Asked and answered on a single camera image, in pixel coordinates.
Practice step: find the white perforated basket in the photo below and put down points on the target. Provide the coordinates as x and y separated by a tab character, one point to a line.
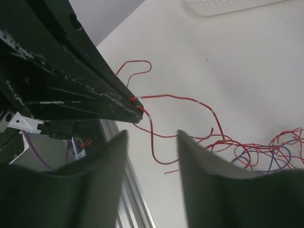
217	7

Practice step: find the aluminium mounting rail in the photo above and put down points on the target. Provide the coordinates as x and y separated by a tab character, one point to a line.
133	210

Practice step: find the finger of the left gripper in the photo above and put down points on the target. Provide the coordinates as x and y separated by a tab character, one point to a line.
50	70
84	78

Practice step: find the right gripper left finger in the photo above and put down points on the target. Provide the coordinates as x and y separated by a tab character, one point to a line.
82	194

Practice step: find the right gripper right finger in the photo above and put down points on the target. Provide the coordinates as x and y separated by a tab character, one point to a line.
218	194

